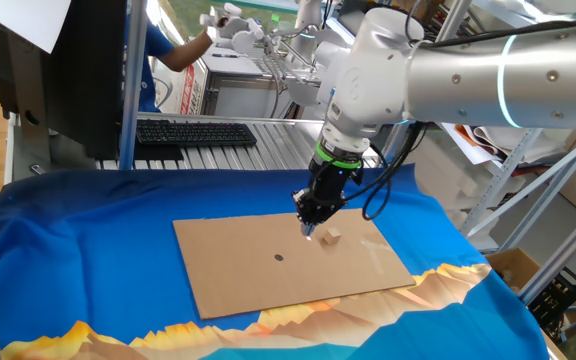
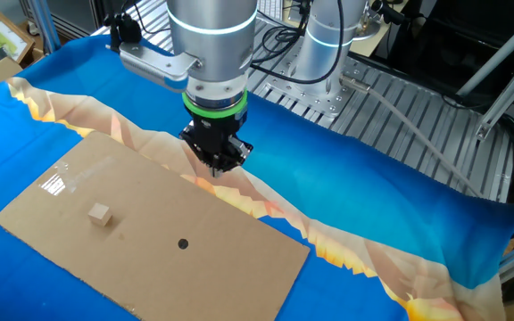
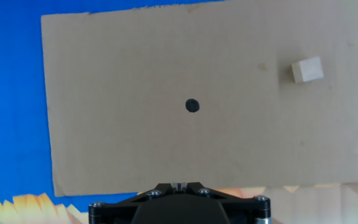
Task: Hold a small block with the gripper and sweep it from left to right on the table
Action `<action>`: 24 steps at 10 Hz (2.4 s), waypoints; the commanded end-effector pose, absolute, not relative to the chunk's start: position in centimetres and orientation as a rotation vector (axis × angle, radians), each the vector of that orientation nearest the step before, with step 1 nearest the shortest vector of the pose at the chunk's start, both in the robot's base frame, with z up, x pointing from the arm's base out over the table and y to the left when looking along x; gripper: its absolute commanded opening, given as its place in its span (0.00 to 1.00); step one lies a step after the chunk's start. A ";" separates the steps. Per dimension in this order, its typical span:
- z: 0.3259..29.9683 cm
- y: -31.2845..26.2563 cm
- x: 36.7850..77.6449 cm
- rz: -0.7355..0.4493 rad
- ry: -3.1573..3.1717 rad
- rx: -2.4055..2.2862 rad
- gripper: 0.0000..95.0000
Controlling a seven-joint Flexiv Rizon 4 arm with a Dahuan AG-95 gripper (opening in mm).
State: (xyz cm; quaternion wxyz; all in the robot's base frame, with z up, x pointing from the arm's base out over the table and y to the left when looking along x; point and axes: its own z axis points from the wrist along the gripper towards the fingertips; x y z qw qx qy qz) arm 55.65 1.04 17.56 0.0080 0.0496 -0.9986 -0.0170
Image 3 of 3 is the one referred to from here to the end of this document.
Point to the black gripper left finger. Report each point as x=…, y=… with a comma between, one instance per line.
x=117, y=207

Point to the brown cardboard sheet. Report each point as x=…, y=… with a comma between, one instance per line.
x=135, y=140

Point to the small wooden block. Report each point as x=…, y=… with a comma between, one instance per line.
x=308, y=70

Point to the blue mountain print cloth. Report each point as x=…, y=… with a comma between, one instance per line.
x=8, y=109

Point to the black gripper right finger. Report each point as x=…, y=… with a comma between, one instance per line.
x=247, y=208

